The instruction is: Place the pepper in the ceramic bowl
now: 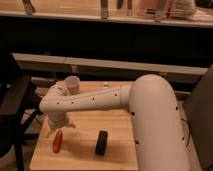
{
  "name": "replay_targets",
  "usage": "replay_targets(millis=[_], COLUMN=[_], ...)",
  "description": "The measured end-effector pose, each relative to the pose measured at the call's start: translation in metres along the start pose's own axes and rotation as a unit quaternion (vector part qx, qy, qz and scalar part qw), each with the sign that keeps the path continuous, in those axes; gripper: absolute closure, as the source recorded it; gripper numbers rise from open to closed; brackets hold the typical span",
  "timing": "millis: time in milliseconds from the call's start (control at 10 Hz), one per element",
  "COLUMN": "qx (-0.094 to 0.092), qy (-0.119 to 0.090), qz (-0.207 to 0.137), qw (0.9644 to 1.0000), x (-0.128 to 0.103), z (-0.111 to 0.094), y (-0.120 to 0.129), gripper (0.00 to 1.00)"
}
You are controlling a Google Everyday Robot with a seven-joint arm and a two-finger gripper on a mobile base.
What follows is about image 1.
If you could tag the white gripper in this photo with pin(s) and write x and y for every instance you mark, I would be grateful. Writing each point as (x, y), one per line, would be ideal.
(58, 120)

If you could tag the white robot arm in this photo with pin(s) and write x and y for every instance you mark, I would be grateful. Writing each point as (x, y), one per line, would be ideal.
(152, 104)

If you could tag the black remote control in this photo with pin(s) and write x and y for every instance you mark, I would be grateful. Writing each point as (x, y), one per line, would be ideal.
(101, 142)

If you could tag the black chair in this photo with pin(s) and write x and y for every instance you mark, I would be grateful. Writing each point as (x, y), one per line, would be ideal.
(18, 108)

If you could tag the white paper cup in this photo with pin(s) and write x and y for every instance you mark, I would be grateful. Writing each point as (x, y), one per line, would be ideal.
(72, 83)

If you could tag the grey metal rail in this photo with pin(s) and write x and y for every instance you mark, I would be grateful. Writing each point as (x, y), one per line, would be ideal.
(125, 70)

